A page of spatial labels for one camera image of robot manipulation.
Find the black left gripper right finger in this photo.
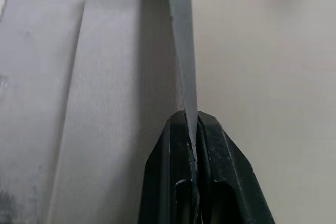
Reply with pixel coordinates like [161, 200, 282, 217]
[196, 111, 276, 224]

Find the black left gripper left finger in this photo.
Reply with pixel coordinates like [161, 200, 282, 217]
[141, 110, 201, 224]

